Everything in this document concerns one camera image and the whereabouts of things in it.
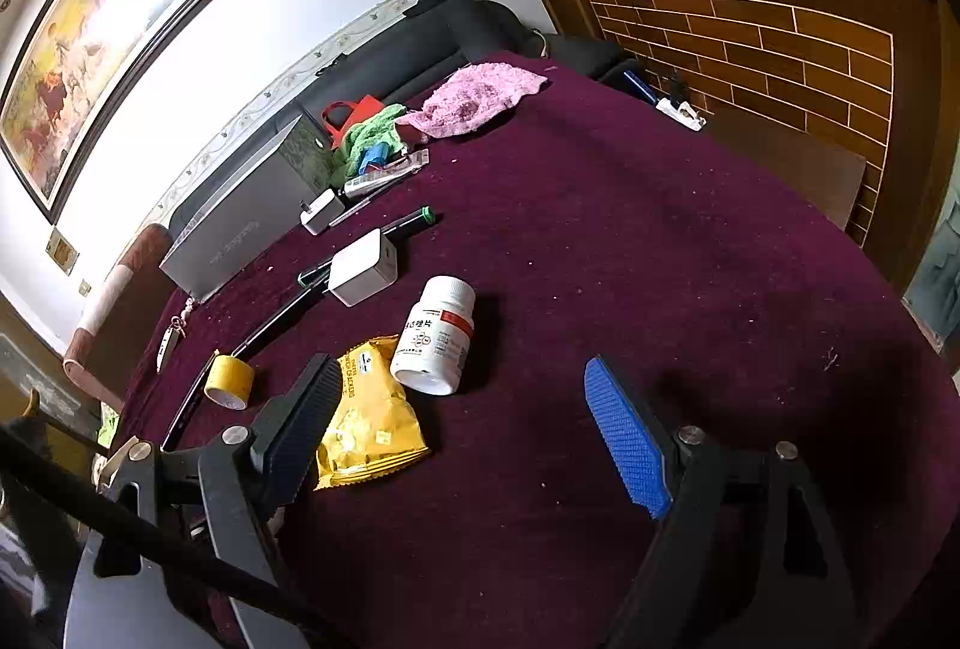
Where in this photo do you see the yellow tape roll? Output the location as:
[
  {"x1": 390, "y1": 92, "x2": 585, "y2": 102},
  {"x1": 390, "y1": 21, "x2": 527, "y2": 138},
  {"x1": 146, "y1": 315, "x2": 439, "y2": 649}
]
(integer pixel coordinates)
[{"x1": 203, "y1": 353, "x2": 256, "y2": 412}]

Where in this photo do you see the yellow snack packet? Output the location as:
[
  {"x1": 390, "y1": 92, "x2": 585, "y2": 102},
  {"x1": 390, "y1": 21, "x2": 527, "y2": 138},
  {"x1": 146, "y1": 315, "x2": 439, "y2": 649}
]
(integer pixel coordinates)
[{"x1": 316, "y1": 335, "x2": 430, "y2": 490}]

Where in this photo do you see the long black marker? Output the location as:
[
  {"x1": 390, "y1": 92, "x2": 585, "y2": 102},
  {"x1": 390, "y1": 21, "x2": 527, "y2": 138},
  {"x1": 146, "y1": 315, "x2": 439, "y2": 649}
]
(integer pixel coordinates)
[{"x1": 161, "y1": 275, "x2": 329, "y2": 452}]

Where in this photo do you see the white key tag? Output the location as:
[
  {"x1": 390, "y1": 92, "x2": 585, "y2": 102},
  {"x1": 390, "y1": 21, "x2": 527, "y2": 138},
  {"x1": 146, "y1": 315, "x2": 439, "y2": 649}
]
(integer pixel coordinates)
[{"x1": 155, "y1": 298, "x2": 197, "y2": 374}]

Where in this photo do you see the white pill bottle red label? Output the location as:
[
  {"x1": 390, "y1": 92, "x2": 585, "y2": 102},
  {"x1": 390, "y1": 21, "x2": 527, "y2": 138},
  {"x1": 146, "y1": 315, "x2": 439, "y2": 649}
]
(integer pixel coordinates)
[{"x1": 391, "y1": 275, "x2": 475, "y2": 397}]

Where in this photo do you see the black marker green cap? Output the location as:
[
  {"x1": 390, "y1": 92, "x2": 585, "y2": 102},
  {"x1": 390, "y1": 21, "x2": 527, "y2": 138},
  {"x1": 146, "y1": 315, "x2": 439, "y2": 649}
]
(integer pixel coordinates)
[{"x1": 296, "y1": 203, "x2": 438, "y2": 289}]

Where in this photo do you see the white power adapter cube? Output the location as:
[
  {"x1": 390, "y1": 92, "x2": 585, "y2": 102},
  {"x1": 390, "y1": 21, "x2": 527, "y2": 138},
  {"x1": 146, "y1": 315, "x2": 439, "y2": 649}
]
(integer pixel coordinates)
[{"x1": 327, "y1": 229, "x2": 398, "y2": 308}]

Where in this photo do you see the brown wooden chair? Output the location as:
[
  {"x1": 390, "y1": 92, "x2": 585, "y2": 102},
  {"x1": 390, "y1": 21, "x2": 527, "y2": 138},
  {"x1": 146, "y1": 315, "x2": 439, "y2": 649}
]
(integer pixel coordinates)
[{"x1": 62, "y1": 223, "x2": 176, "y2": 412}]

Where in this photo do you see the small white charger plug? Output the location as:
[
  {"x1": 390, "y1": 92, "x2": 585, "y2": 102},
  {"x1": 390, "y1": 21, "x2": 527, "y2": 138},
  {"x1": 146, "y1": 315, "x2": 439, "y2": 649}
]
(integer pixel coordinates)
[{"x1": 299, "y1": 188, "x2": 345, "y2": 236}]

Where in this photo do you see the silver grey cardboard box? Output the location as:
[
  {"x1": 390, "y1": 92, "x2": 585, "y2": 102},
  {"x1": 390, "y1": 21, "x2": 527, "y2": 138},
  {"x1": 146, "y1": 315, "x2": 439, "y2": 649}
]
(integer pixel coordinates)
[{"x1": 160, "y1": 115, "x2": 331, "y2": 301}]

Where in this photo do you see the toothpaste tube package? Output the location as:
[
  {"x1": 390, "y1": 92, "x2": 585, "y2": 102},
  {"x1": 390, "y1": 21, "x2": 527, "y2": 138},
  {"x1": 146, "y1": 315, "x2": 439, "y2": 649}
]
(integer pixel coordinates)
[{"x1": 342, "y1": 149, "x2": 430, "y2": 199}]

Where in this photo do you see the blue small box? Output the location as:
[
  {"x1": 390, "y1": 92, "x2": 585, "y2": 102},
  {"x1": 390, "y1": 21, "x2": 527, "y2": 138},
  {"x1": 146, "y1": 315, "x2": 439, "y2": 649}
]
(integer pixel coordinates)
[{"x1": 356, "y1": 142, "x2": 392, "y2": 176}]

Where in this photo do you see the green cloth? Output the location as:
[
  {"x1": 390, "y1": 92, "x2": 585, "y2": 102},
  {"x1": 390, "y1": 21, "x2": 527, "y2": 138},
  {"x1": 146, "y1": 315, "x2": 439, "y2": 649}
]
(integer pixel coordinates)
[{"x1": 329, "y1": 103, "x2": 407, "y2": 188}]

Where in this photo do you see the red tote bag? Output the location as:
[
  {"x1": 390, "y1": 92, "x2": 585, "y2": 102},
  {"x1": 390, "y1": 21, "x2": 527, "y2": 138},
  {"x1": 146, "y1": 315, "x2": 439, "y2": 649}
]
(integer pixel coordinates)
[{"x1": 320, "y1": 95, "x2": 384, "y2": 149}]

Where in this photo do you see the pink towel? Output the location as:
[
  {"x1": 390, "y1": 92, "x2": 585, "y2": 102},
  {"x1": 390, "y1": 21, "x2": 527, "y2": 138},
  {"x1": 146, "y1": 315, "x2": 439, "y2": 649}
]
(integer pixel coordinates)
[{"x1": 397, "y1": 62, "x2": 548, "y2": 139}]

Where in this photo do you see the wooden brick pattern counter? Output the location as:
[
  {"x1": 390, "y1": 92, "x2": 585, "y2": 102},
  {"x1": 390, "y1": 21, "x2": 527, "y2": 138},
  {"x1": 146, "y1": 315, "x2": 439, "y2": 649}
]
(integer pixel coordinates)
[{"x1": 579, "y1": 0, "x2": 958, "y2": 290}]

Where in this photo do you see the black leather sofa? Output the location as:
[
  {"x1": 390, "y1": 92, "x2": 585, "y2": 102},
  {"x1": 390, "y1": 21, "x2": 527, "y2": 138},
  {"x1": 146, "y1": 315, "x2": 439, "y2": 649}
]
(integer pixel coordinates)
[{"x1": 167, "y1": 0, "x2": 636, "y2": 235}]

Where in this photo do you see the framed horse painting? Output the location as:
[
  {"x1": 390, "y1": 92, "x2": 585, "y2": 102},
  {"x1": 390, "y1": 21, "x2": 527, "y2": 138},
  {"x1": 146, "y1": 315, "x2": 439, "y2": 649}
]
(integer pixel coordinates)
[{"x1": 2, "y1": 0, "x2": 211, "y2": 223}]

